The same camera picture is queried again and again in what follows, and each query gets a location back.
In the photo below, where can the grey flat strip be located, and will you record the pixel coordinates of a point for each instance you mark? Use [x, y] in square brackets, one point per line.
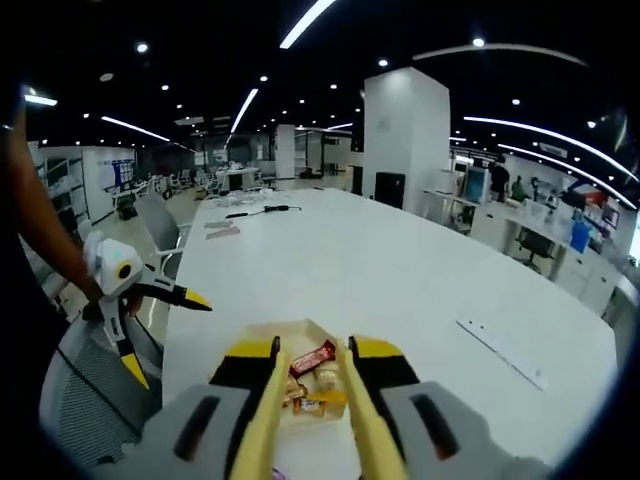
[217, 225]

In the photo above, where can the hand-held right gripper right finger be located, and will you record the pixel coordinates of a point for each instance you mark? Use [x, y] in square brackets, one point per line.
[440, 430]

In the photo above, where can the blue storage box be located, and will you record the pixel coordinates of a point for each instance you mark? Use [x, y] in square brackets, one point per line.
[580, 236]

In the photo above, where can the person's left hand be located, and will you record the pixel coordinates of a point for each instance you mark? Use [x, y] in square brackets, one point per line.
[134, 306]

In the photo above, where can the blue-screen display stand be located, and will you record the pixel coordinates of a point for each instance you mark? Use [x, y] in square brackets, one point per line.
[476, 185]

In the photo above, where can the cream hexagonal container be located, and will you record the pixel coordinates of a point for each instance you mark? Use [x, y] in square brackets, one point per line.
[295, 335]

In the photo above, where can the white storage shelf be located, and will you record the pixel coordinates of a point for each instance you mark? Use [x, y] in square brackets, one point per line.
[62, 190]

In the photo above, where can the white flat strip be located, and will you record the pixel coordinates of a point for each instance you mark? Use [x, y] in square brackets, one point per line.
[502, 352]

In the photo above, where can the grey office chair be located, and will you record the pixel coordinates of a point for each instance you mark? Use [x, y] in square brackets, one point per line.
[160, 230]

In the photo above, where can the white mesh office chair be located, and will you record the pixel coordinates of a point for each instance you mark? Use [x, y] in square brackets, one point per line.
[95, 415]

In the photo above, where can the yellow cake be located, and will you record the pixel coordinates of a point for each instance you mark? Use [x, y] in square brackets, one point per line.
[328, 379]

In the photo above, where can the red snack bar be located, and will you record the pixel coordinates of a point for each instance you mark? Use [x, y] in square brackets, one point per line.
[312, 359]

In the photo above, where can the purple snack packet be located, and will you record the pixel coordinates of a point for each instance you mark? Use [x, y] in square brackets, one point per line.
[277, 471]

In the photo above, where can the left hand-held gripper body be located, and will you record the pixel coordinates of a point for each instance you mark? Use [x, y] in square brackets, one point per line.
[112, 265]

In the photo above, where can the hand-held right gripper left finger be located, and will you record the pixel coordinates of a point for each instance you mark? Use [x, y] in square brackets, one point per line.
[200, 430]

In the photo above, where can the black cabinet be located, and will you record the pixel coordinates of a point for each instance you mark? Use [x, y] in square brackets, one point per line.
[390, 190]

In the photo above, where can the white cabinet counter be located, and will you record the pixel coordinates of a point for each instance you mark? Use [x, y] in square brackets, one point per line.
[590, 270]

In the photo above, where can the gold candy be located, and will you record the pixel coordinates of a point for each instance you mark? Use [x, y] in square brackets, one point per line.
[300, 395]

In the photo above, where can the black office chair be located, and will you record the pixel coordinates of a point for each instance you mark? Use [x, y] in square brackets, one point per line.
[535, 247]

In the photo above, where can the orange snack packet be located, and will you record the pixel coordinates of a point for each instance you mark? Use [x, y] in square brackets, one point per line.
[327, 398]

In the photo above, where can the beige flat strip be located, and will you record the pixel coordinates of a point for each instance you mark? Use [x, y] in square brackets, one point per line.
[224, 233]

